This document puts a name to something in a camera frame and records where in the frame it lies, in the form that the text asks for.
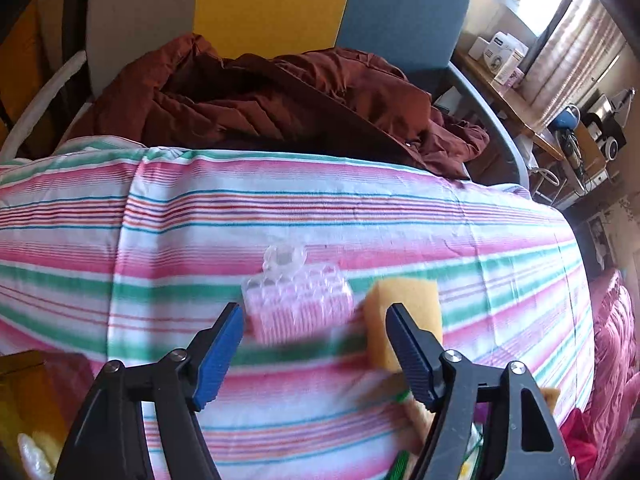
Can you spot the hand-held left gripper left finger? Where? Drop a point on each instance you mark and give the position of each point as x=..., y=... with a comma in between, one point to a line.
x=220, y=355

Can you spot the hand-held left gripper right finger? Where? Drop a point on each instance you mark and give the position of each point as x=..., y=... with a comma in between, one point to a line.
x=407, y=345

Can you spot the large yellow sponge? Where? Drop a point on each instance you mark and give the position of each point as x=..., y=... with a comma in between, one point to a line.
x=415, y=300

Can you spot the pink hair roller pack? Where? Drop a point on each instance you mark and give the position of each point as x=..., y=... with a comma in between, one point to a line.
x=295, y=305

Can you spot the pink quilted blanket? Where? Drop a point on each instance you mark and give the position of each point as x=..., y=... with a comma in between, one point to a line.
x=610, y=350

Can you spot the wooden side desk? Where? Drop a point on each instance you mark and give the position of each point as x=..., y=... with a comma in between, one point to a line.
x=520, y=105

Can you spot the brown jacket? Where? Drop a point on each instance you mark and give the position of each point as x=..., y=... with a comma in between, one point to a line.
x=300, y=95

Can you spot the blue round appliance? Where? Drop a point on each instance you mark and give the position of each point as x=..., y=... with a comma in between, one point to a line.
x=564, y=117

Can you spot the small pink box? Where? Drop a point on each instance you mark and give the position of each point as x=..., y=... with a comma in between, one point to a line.
x=516, y=78

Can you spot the black silver appliance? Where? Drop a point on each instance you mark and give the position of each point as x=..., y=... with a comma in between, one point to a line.
x=607, y=125

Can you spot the white box with blue label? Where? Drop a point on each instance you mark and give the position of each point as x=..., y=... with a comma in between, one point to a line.
x=505, y=55

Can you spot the small white box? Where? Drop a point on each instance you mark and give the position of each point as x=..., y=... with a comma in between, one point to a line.
x=480, y=47

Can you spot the beige patterned curtain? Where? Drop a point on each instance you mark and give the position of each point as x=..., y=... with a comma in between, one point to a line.
x=575, y=50

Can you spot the wooden wardrobe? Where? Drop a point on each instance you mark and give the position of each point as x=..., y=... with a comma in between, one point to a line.
x=25, y=70

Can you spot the grey yellow blue armchair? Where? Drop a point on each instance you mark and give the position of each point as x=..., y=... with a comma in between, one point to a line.
x=270, y=0

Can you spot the black rolled mat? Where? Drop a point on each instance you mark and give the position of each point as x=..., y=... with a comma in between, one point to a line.
x=77, y=20

